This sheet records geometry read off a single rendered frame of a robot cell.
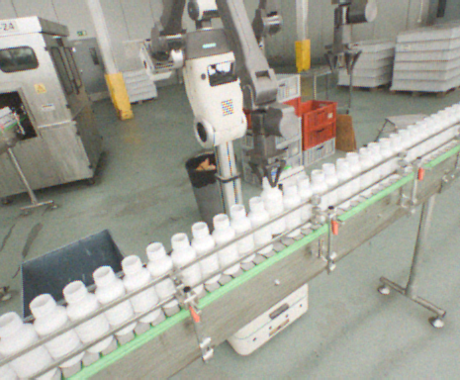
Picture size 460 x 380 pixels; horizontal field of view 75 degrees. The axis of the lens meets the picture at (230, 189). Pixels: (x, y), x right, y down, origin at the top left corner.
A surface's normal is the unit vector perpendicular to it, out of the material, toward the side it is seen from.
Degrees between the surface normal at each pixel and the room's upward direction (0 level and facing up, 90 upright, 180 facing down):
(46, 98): 90
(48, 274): 90
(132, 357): 90
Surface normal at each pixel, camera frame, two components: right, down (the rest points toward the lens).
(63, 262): 0.55, 0.32
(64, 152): 0.28, 0.41
